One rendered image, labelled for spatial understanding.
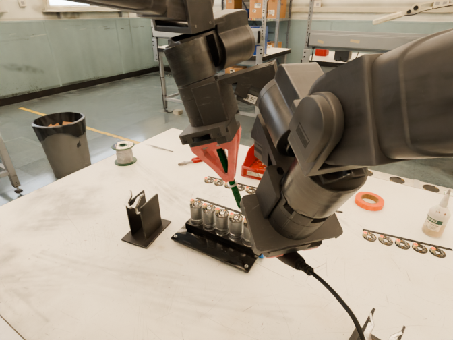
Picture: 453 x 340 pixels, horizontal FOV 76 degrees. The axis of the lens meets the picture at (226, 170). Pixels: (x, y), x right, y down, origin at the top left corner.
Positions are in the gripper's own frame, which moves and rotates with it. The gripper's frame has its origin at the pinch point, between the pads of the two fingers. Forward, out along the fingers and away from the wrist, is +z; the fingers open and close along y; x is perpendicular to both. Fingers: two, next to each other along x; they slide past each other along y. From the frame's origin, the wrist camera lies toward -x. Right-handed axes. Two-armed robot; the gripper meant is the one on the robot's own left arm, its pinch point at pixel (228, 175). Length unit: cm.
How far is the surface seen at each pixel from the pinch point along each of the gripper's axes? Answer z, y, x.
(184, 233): 11.2, 1.7, 12.9
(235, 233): 11.6, 0.7, 2.6
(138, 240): 9.5, -1.2, 20.7
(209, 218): 9.0, 2.4, 7.1
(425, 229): 24.7, 12.8, -29.9
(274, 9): -35, 427, 16
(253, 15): -38, 438, 47
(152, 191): 8.1, 15.6, 25.5
